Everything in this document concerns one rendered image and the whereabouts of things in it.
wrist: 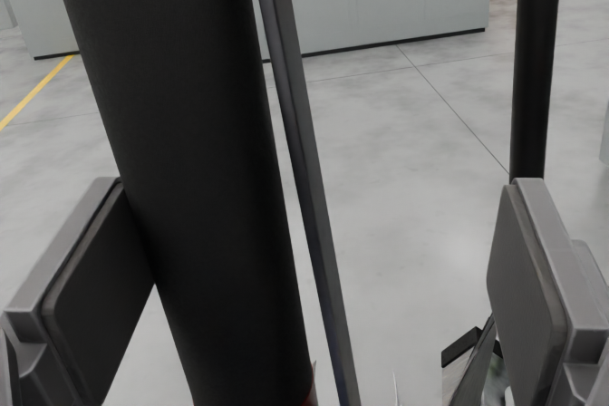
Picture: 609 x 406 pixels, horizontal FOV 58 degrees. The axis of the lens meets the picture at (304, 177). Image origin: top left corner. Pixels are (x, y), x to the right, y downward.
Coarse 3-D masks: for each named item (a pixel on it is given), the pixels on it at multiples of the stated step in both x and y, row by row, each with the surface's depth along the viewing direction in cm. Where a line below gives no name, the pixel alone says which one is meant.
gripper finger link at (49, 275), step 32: (96, 192) 11; (64, 224) 11; (96, 224) 11; (128, 224) 12; (64, 256) 10; (96, 256) 10; (128, 256) 12; (32, 288) 9; (64, 288) 9; (96, 288) 10; (128, 288) 12; (0, 320) 10; (32, 320) 9; (64, 320) 9; (96, 320) 10; (128, 320) 12; (32, 352) 9; (64, 352) 10; (96, 352) 10; (32, 384) 9; (64, 384) 10; (96, 384) 10
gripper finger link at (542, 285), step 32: (512, 192) 11; (544, 192) 10; (512, 224) 10; (544, 224) 10; (512, 256) 10; (544, 256) 9; (576, 256) 9; (512, 288) 10; (544, 288) 9; (576, 288) 8; (608, 288) 9; (512, 320) 10; (544, 320) 9; (576, 320) 8; (608, 320) 9; (512, 352) 10; (544, 352) 9; (576, 352) 8; (608, 352) 8; (512, 384) 10; (544, 384) 9; (576, 384) 8
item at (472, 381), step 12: (492, 324) 46; (480, 336) 49; (492, 336) 56; (480, 348) 46; (492, 348) 60; (480, 360) 52; (468, 372) 46; (480, 372) 55; (468, 384) 50; (480, 384) 57; (456, 396) 46; (468, 396) 52; (480, 396) 58
